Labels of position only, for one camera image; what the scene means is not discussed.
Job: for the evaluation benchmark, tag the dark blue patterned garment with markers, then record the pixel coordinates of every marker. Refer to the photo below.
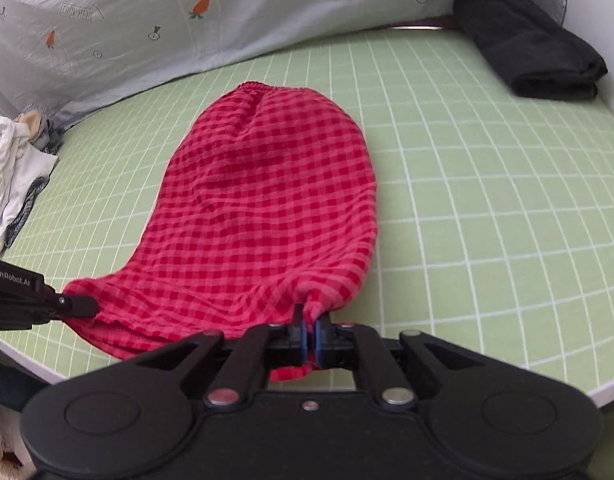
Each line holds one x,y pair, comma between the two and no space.
14,228

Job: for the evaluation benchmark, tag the beige cloth item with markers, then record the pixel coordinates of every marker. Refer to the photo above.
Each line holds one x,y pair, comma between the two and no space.
33,120

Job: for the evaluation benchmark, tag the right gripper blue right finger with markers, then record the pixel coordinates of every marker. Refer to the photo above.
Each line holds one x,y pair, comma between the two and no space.
346,344

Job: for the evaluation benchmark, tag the red checkered garment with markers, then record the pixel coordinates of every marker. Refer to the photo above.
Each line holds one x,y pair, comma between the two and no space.
268,204

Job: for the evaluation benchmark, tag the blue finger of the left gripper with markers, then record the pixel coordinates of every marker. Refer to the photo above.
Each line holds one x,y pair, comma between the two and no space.
75,306

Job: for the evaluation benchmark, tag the green grid mat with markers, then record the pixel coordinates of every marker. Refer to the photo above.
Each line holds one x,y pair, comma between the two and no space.
496,213

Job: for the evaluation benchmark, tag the folded black garment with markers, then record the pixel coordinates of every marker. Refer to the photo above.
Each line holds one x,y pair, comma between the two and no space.
532,54

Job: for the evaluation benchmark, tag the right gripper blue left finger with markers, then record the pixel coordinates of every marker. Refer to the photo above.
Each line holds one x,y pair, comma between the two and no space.
278,345

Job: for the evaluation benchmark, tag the white crumpled garment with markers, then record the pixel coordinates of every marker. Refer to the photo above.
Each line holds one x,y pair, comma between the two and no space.
20,165

